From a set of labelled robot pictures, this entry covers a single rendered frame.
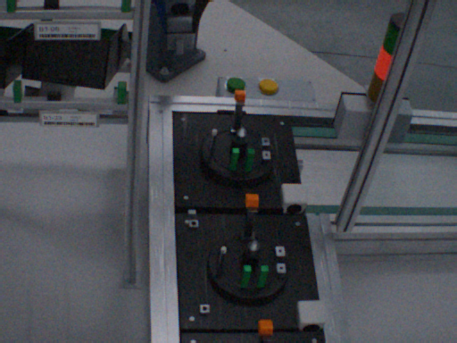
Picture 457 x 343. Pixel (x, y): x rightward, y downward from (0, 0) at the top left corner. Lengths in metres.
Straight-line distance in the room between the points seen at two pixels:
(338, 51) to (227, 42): 1.53
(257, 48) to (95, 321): 0.86
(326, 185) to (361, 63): 1.86
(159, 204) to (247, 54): 0.61
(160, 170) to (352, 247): 0.39
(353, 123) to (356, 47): 2.21
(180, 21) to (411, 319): 0.71
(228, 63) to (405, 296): 0.73
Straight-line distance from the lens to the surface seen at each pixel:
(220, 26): 1.92
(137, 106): 1.02
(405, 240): 1.45
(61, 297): 1.36
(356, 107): 1.19
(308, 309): 1.23
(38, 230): 1.45
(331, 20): 3.54
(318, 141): 1.56
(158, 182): 1.39
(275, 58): 1.85
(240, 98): 1.41
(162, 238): 1.32
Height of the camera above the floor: 2.02
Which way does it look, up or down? 48 degrees down
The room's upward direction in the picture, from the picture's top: 10 degrees clockwise
